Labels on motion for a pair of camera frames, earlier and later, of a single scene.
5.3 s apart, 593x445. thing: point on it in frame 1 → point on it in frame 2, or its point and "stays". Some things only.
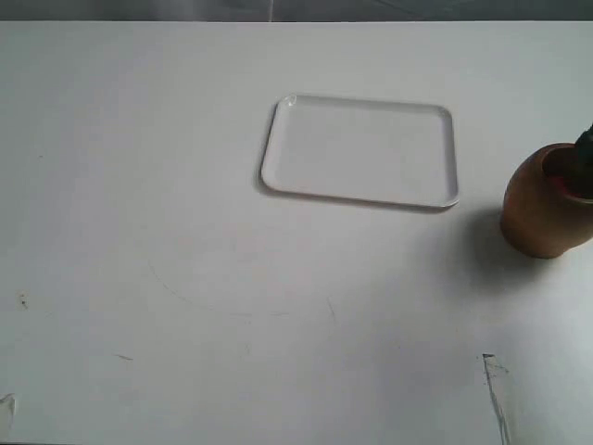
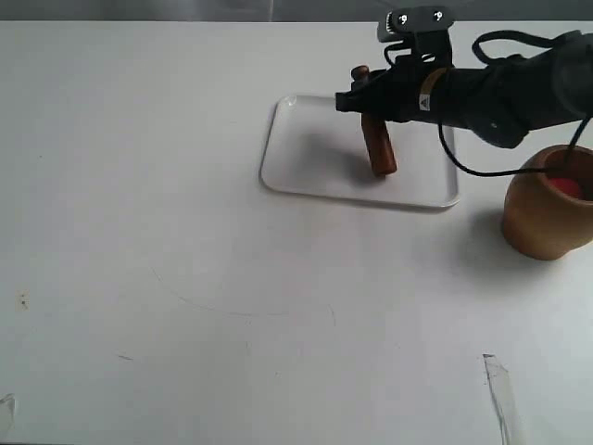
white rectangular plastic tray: x=379 y=151 stays
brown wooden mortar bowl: x=542 y=212 stays
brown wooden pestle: x=579 y=178 → x=377 y=136
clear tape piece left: x=9 y=403 stays
